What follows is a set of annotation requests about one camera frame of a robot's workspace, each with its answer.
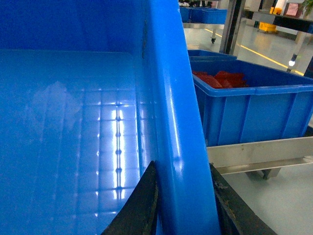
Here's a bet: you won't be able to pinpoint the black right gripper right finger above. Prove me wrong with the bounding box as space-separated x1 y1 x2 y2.
210 164 276 235

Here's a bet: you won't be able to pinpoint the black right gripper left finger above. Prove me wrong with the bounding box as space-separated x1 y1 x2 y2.
102 161 158 235

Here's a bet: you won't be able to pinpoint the large blue plastic crate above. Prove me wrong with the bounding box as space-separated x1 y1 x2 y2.
0 0 220 235

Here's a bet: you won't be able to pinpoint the blue bin with red items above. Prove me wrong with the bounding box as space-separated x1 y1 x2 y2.
191 60 313 146

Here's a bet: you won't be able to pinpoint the red items in bin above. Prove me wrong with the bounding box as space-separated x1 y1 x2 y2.
192 71 249 89

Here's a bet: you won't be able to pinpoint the yellow mop bucket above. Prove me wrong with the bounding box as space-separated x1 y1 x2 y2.
258 7 282 33

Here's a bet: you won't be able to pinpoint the steel shelf front rail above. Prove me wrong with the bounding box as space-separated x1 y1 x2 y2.
207 137 313 177

